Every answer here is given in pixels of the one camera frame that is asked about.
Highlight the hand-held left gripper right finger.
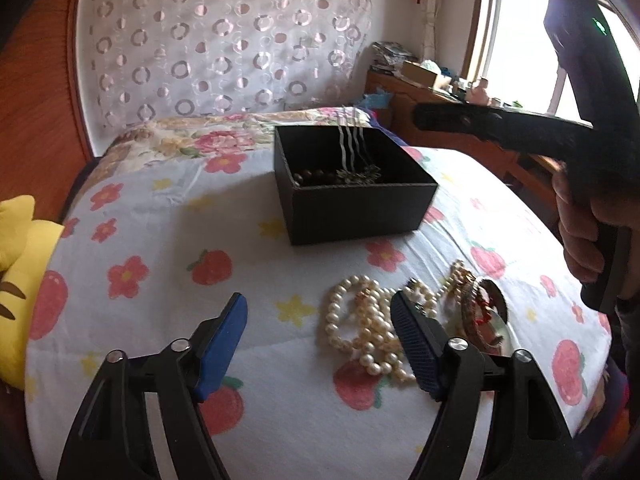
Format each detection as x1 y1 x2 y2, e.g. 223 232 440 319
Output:
390 290 583 480

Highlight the colourful patterned bangle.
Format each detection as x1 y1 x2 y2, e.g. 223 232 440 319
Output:
459 277 503 348

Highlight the circle-patterned sheer curtain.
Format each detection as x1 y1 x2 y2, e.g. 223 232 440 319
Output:
74 0 375 157

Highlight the yellow plush toy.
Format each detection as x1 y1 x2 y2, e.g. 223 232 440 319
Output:
0 195 66 392

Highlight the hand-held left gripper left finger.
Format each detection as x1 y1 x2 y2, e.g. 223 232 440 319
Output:
56 292 249 480

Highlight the beige window curtain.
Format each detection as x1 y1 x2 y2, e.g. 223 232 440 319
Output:
406 0 495 70

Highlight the floral quilt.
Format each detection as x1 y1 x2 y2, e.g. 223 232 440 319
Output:
102 107 377 177

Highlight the white pearl necklace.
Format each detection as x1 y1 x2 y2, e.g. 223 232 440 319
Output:
324 275 442 387

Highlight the pink container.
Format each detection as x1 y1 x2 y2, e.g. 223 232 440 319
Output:
471 77 495 107

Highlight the strawberry print bedsheet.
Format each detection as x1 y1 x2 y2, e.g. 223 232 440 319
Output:
22 145 615 480

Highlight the stack of papers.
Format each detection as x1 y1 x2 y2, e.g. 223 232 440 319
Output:
370 41 419 74

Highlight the silver bangle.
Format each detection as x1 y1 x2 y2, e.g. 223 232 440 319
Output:
475 277 512 356

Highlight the gold chain bracelet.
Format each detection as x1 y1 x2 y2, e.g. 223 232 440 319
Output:
440 259 473 303

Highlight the wooden side cabinet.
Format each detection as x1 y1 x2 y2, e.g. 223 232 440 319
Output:
364 69 568 233

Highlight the black jewelry box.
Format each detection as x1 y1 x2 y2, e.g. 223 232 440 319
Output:
273 124 439 247

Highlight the person's right hand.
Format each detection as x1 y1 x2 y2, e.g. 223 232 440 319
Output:
551 167 640 306

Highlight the silver hair comb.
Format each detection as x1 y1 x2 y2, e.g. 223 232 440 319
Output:
336 109 385 186

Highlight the wood-framed window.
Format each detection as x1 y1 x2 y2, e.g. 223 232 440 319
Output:
462 0 640 128

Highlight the brown wooden wardrobe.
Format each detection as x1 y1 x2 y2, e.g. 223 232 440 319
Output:
0 0 103 228

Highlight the blue plastic bag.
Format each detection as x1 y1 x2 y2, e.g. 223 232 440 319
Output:
357 90 395 112

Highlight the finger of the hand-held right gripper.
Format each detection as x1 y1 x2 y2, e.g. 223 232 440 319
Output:
412 101 598 173

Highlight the dark bead bracelet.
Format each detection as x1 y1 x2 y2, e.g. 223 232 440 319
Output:
291 170 342 187

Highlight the cardboard tissue box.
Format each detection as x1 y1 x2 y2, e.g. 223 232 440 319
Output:
401 60 452 91

